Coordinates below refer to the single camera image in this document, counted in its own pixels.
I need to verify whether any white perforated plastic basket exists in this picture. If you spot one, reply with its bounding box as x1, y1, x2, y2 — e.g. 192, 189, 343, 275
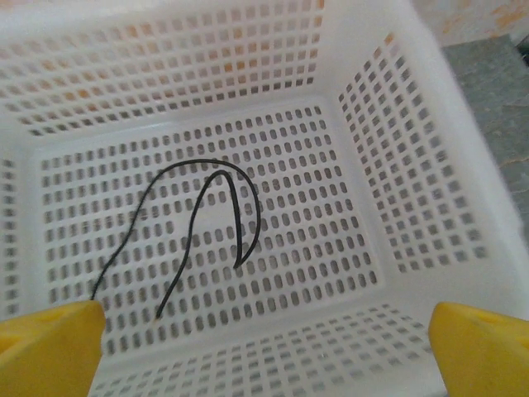
0, 0, 522, 397

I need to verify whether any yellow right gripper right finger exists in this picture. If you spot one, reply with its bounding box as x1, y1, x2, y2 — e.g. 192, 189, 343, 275
427, 301, 529, 397

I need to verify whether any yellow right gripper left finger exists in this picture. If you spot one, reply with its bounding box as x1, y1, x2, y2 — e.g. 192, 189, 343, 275
0, 300, 107, 397

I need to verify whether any thin black cable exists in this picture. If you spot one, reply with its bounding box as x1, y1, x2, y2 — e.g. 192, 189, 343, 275
89, 159, 261, 322

